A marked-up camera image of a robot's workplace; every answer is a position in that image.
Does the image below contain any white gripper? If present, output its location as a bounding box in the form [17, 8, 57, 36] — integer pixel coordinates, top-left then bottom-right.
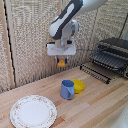
[46, 41, 77, 65]

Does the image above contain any small orange bread piece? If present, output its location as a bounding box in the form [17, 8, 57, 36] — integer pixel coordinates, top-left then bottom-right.
[57, 58, 67, 69]

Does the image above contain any open toaster oven door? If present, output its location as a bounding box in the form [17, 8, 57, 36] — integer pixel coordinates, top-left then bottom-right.
[79, 63, 112, 85]

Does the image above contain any black toaster oven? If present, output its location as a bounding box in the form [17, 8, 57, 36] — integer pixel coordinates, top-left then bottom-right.
[89, 36, 128, 80]

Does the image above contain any blue mug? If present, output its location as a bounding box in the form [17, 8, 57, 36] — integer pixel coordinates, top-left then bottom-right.
[60, 79, 76, 101]

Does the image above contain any yellow bowl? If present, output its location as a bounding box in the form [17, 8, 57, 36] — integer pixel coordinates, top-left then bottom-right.
[70, 78, 86, 95]

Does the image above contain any woven beige folding screen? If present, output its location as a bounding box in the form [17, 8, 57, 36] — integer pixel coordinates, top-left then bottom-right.
[0, 0, 128, 94]

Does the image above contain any white floral-rimmed plate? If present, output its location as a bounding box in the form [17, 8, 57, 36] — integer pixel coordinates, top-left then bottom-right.
[9, 94, 58, 128]

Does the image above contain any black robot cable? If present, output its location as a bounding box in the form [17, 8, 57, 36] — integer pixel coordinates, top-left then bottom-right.
[75, 47, 101, 53]

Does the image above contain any black wire oven rack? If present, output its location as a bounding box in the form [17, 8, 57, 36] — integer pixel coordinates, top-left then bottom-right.
[89, 50, 128, 73]

